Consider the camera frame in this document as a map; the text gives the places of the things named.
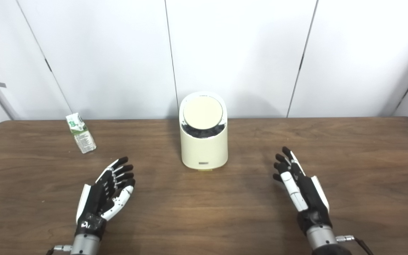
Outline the black bin liner bag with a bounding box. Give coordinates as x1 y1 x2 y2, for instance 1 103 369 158
182 122 226 138

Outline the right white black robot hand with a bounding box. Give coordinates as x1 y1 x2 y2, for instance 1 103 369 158
273 147 333 236

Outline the round cream bin lid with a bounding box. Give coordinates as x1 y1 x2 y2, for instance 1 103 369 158
183 96 223 130

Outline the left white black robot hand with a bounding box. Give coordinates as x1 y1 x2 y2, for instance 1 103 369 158
75 157 136 239

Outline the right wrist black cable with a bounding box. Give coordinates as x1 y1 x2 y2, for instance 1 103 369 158
336 235 374 255

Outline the cream-colored round bin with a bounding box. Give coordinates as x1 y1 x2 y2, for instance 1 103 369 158
179 91 228 171

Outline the green white milk carton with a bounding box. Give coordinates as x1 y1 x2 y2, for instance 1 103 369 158
66 113 97 154

